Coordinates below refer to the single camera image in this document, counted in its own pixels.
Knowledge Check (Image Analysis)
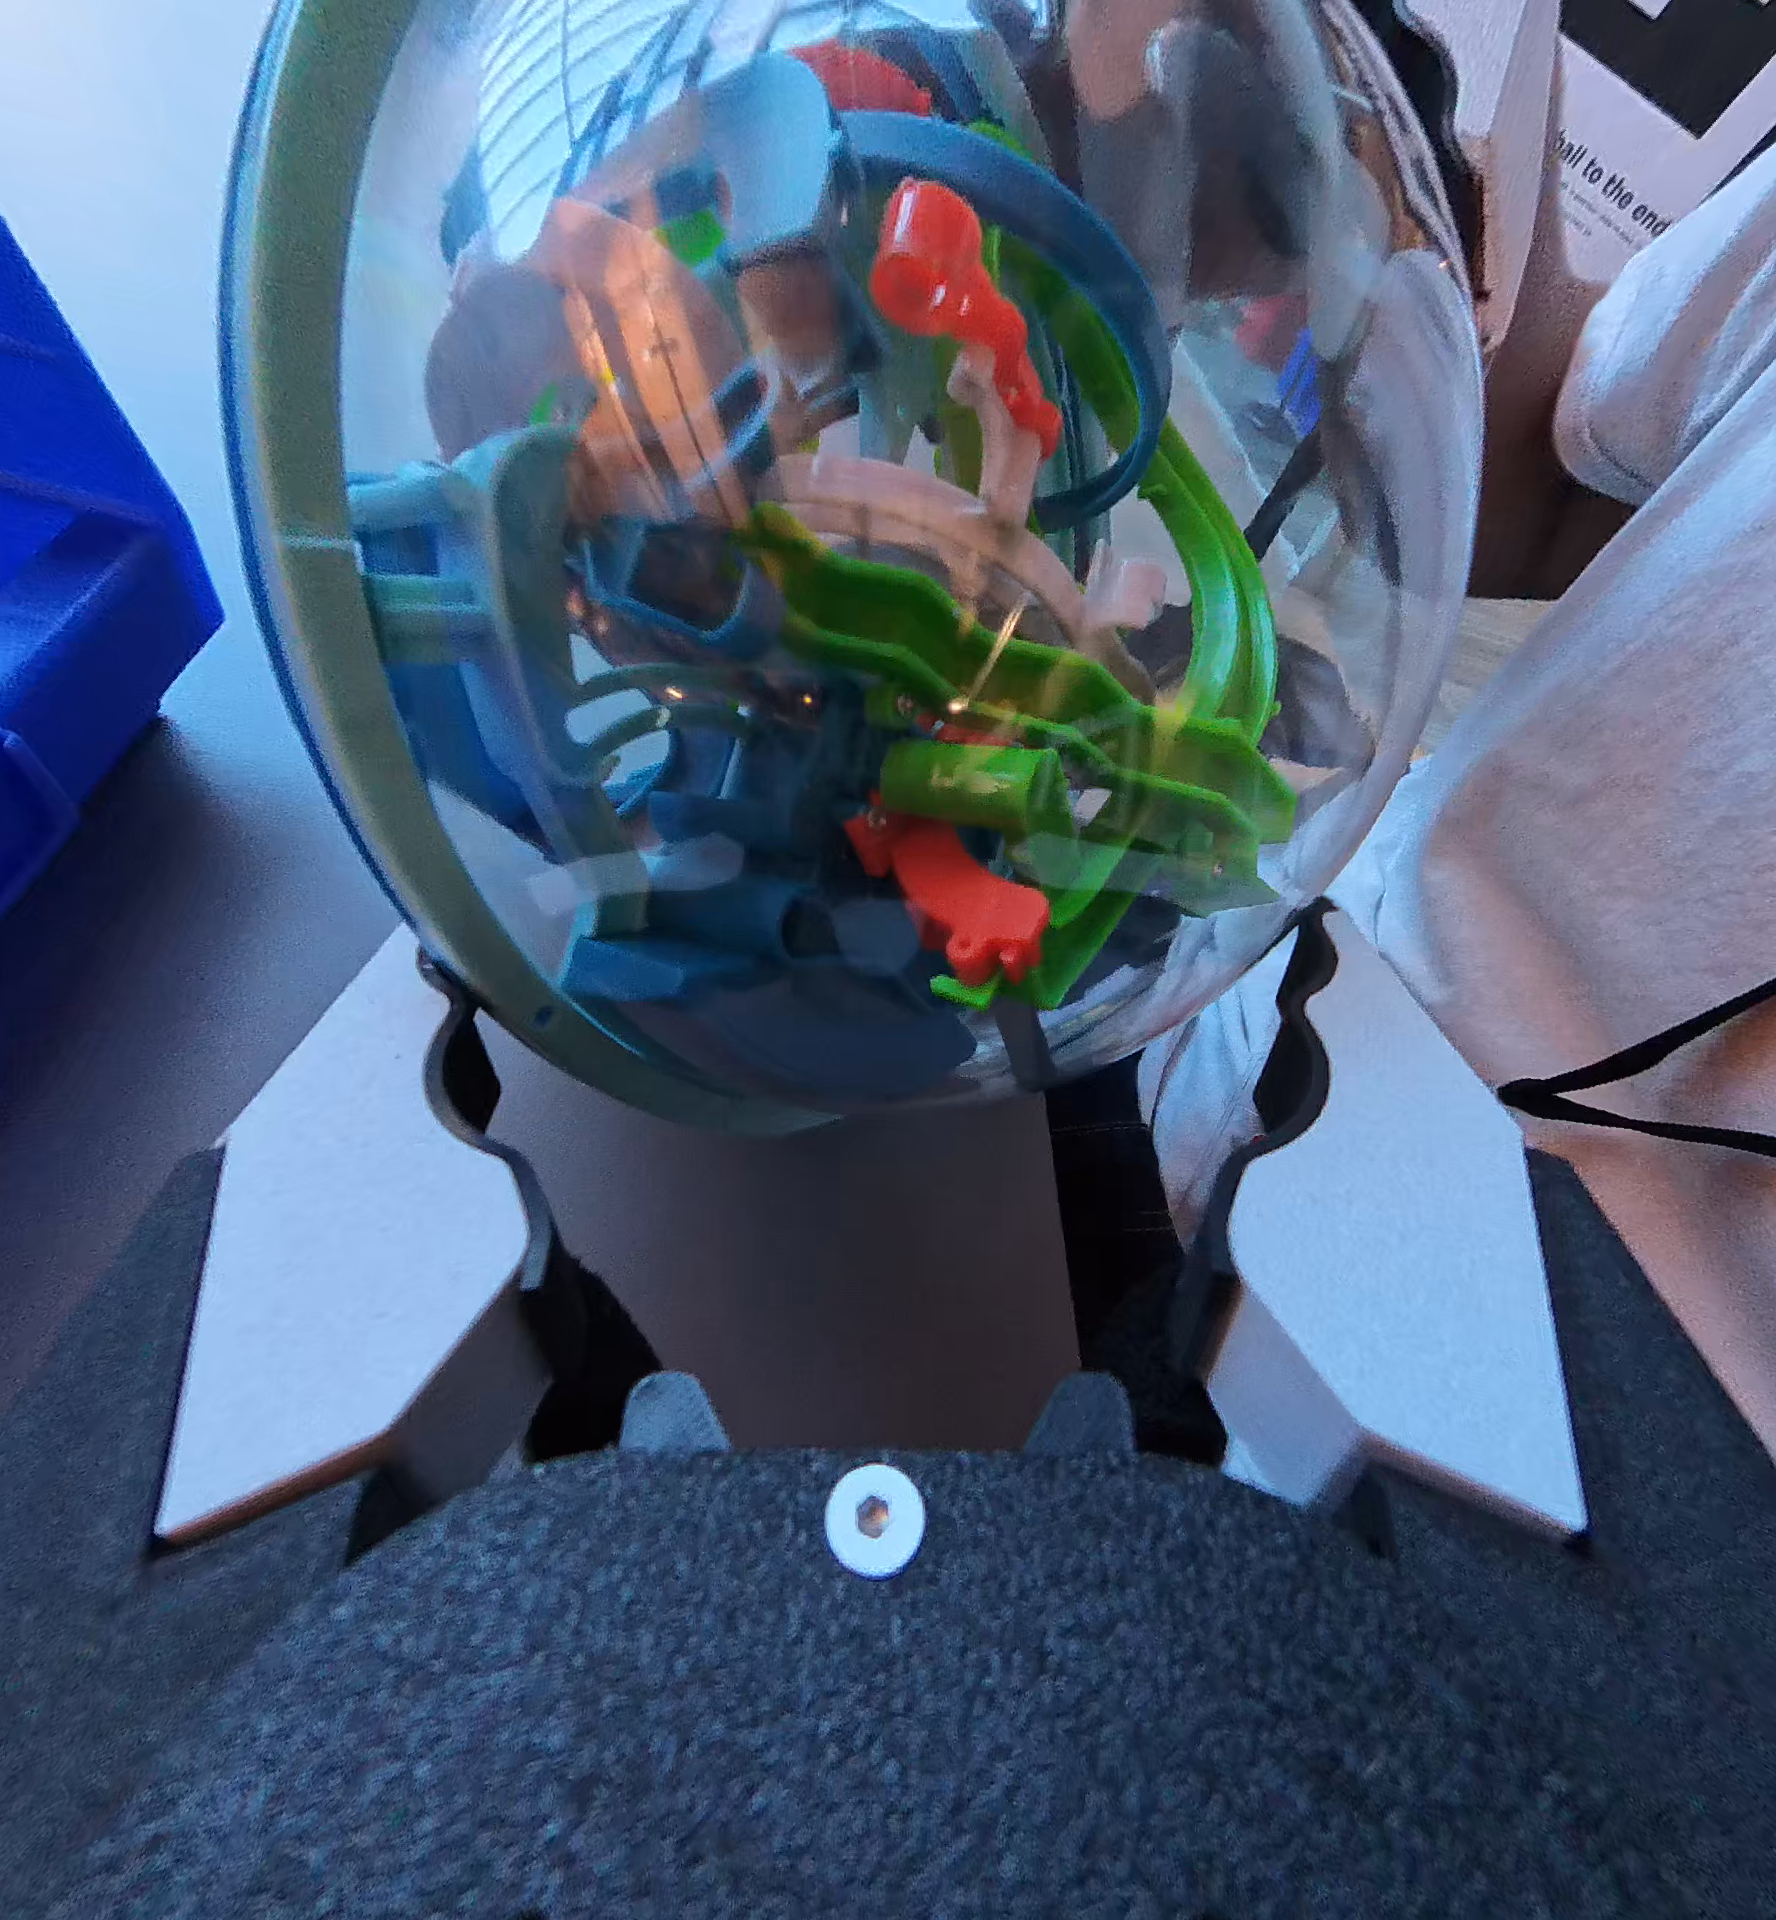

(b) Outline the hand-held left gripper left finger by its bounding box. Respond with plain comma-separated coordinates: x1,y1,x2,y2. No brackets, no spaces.
153,921,557,1550

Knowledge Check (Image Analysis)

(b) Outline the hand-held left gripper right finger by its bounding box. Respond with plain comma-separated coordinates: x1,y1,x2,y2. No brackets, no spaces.
1163,896,1591,1539

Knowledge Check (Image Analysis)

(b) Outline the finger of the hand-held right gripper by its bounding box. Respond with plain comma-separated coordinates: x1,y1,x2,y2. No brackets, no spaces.
1353,0,1566,355

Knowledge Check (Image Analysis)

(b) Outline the clear plastic maze ball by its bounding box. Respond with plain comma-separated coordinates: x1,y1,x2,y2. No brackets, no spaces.
221,0,1486,1136

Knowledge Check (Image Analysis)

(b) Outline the person's right forearm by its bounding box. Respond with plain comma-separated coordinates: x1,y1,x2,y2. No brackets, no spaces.
1468,284,1646,602

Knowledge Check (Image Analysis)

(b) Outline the white printed instruction sheet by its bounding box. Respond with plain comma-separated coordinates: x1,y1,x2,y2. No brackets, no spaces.
1555,0,1776,286

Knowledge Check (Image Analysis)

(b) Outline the blue plastic bin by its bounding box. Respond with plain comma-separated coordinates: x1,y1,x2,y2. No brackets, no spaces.
0,136,225,1006

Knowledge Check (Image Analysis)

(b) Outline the black lanyard cord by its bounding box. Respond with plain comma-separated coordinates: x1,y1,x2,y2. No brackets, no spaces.
1496,937,1776,1174

